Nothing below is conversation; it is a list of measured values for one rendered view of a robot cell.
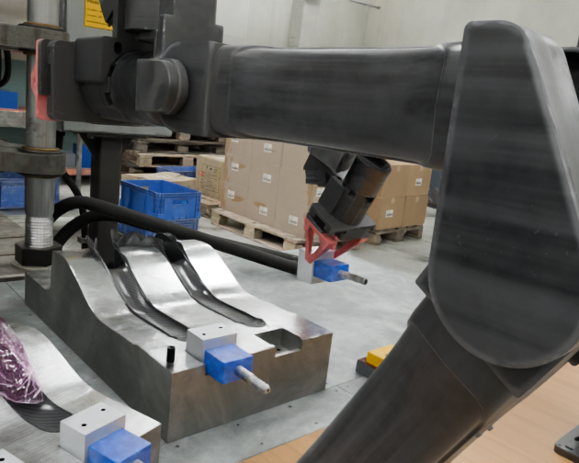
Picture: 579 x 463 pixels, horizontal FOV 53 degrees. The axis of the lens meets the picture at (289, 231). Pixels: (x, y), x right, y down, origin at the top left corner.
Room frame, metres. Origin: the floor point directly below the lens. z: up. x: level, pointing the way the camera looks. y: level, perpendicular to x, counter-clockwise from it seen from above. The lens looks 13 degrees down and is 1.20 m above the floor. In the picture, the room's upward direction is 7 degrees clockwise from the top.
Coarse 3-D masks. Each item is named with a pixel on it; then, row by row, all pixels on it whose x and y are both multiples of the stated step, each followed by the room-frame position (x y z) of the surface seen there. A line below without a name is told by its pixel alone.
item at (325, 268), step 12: (300, 252) 0.95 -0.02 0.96; (312, 252) 0.94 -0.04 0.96; (300, 264) 0.95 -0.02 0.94; (312, 264) 0.93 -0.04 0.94; (324, 264) 0.92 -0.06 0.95; (336, 264) 0.92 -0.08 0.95; (348, 264) 0.93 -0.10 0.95; (300, 276) 0.95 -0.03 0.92; (312, 276) 0.93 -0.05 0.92; (324, 276) 0.91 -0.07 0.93; (336, 276) 0.91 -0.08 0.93; (348, 276) 0.90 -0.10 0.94
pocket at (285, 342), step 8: (280, 328) 0.77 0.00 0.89; (264, 336) 0.75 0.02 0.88; (272, 336) 0.76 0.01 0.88; (280, 336) 0.77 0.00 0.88; (288, 336) 0.76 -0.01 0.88; (296, 336) 0.75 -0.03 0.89; (280, 344) 0.77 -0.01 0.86; (288, 344) 0.76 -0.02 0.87; (296, 344) 0.75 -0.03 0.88; (280, 352) 0.75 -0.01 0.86; (288, 352) 0.73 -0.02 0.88
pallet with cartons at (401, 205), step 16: (400, 176) 5.40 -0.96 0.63; (416, 176) 5.62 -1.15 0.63; (384, 192) 5.24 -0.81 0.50; (400, 192) 5.43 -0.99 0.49; (416, 192) 5.65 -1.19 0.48; (384, 208) 5.28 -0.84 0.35; (400, 208) 5.46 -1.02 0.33; (416, 208) 5.67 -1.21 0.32; (384, 224) 5.31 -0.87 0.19; (400, 224) 5.50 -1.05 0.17; (416, 224) 5.70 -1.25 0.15; (368, 240) 5.27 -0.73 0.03; (400, 240) 5.51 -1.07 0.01
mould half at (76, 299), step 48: (192, 240) 1.04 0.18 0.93; (48, 288) 0.90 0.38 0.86; (96, 288) 0.80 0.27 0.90; (144, 288) 0.84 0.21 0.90; (240, 288) 0.93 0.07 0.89; (96, 336) 0.75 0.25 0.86; (144, 336) 0.70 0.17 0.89; (240, 336) 0.73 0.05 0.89; (144, 384) 0.65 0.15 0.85; (192, 384) 0.62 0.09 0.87; (240, 384) 0.67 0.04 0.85; (288, 384) 0.73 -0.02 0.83; (192, 432) 0.63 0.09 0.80
